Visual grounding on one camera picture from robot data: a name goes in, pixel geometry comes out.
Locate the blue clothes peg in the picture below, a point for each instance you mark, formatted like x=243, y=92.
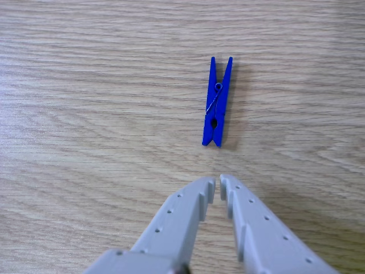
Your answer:
x=216, y=105

